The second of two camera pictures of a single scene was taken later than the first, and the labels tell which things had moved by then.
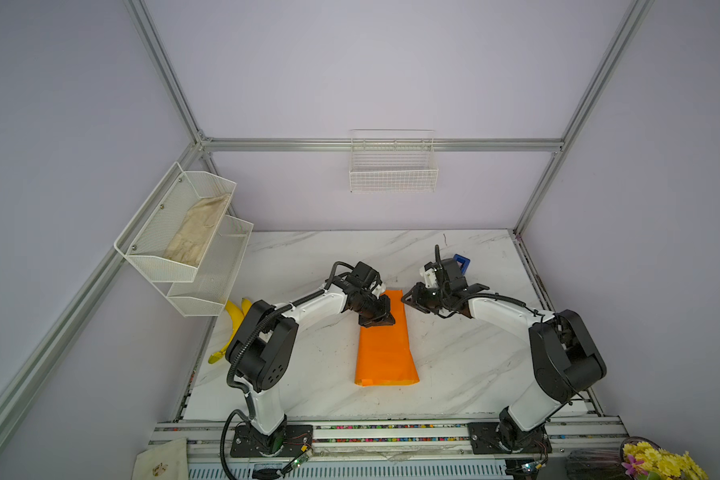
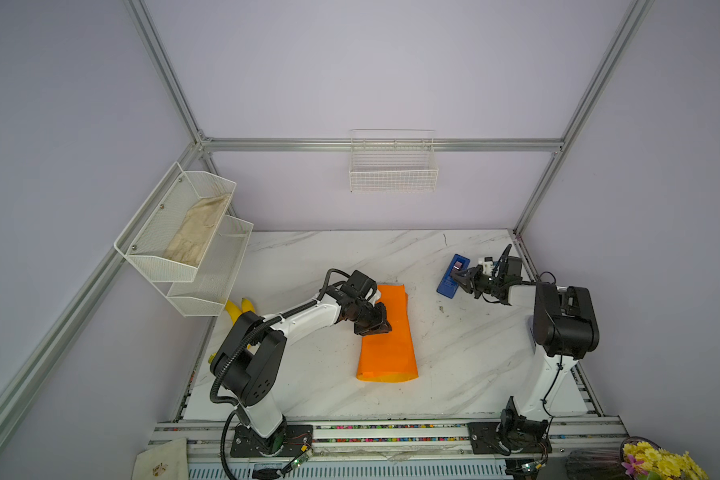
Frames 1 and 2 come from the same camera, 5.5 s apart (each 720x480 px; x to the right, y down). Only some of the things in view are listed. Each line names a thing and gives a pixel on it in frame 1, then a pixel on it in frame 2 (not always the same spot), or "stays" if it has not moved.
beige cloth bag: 164,462 stays
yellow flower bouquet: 643,459 stays
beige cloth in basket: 189,242 stays
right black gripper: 416,298 → 465,280
